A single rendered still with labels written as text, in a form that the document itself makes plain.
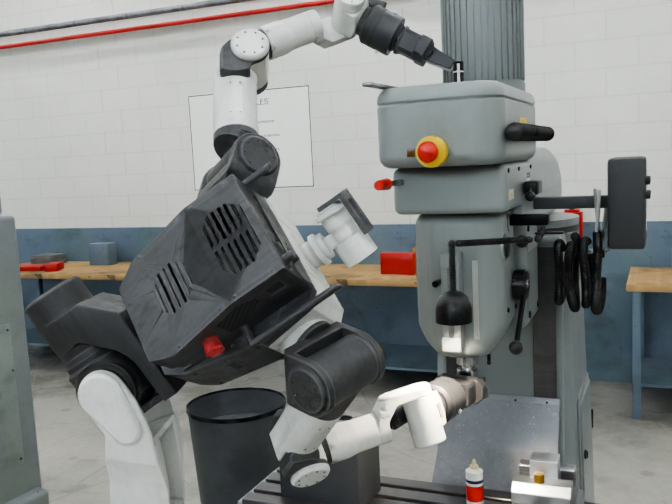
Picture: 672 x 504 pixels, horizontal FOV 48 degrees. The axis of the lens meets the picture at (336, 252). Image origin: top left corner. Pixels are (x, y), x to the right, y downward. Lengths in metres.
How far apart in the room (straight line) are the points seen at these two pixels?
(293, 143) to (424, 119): 5.06
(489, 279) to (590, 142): 4.29
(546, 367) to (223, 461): 1.87
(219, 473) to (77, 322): 2.28
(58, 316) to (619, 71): 4.94
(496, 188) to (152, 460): 0.83
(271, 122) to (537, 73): 2.24
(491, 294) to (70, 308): 0.84
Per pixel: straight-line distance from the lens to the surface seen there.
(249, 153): 1.40
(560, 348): 2.11
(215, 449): 3.57
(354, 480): 1.86
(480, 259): 1.62
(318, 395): 1.21
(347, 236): 1.34
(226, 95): 1.54
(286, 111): 6.56
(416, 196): 1.60
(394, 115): 1.51
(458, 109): 1.48
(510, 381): 2.15
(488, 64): 1.86
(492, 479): 2.11
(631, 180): 1.85
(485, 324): 1.64
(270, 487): 2.03
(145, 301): 1.31
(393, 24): 1.69
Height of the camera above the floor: 1.76
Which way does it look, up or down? 7 degrees down
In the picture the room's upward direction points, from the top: 3 degrees counter-clockwise
